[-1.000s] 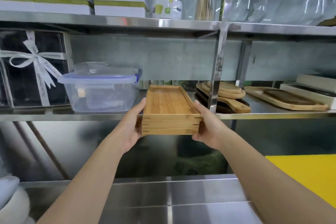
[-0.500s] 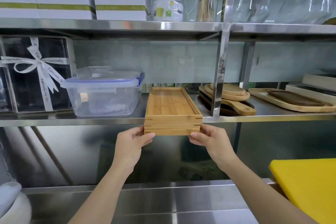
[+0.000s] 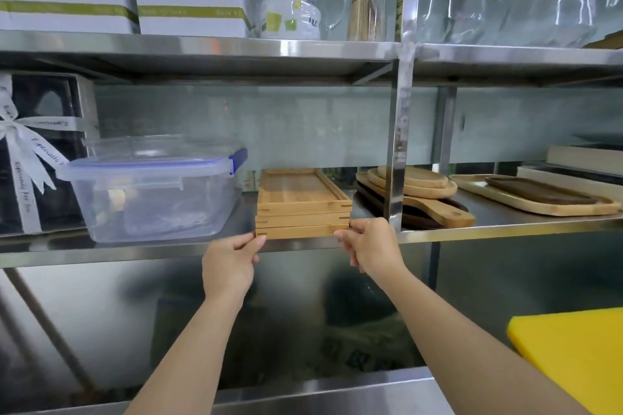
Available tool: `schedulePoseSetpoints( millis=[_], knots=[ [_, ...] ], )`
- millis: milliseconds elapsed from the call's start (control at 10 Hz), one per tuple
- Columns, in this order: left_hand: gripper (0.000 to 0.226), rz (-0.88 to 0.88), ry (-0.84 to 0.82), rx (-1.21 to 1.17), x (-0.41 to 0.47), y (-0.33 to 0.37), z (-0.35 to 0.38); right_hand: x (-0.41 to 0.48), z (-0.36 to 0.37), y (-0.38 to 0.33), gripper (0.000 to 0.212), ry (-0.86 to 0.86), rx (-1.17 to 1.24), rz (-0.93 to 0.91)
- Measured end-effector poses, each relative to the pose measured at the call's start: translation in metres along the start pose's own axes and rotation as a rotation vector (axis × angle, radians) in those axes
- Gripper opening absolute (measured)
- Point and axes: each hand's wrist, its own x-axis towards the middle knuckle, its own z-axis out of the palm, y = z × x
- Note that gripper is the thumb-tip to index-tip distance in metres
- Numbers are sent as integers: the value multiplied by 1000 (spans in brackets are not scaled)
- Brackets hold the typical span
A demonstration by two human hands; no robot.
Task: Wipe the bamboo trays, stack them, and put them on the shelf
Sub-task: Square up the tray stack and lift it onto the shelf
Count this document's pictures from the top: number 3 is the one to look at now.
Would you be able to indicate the person's left hand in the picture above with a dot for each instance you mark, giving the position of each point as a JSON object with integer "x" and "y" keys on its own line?
{"x": 226, "y": 266}

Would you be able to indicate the person's right hand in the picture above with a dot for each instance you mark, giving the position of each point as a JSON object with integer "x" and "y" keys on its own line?
{"x": 377, "y": 247}

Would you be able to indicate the person's left thumb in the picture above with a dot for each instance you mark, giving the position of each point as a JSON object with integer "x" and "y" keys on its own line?
{"x": 253, "y": 243}

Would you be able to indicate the person's right thumb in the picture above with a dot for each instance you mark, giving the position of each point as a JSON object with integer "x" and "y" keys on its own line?
{"x": 345, "y": 236}

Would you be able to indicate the bamboo tray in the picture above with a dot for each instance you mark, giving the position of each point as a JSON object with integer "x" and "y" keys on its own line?
{"x": 301, "y": 191}
{"x": 301, "y": 232}
{"x": 301, "y": 220}

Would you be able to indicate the person's left forearm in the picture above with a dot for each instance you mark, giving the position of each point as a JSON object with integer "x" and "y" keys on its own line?
{"x": 185, "y": 356}

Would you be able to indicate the person's right forearm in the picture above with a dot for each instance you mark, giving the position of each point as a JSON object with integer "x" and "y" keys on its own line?
{"x": 462, "y": 346}

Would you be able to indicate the dark wooden paddle board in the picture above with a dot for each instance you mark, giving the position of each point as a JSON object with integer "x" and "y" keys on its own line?
{"x": 416, "y": 223}

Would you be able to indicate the small round wooden plate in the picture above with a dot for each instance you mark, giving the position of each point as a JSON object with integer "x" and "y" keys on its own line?
{"x": 413, "y": 176}

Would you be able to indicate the large round wooden plate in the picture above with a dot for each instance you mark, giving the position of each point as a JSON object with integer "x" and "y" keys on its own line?
{"x": 438, "y": 192}

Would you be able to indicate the light wooden paddle board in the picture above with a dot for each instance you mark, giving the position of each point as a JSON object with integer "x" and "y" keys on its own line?
{"x": 448, "y": 215}

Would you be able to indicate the clear container with blue lid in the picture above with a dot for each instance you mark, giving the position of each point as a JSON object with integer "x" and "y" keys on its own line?
{"x": 155, "y": 191}

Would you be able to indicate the stainless steel shelf rack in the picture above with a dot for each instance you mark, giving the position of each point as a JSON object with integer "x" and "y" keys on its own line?
{"x": 292, "y": 49}

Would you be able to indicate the dark wooden tray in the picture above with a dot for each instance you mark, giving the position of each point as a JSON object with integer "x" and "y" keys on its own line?
{"x": 535, "y": 188}

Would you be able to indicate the light oval wooden tray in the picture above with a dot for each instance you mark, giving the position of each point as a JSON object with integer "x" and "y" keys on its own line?
{"x": 545, "y": 208}

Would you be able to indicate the flat white box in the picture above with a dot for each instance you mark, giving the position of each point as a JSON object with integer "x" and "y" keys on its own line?
{"x": 584, "y": 159}
{"x": 598, "y": 184}

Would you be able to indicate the black gift box white ribbon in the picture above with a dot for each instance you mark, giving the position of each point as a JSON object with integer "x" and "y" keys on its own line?
{"x": 44, "y": 103}

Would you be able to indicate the yellow cutting board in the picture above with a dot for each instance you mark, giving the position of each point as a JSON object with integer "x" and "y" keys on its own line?
{"x": 574, "y": 356}

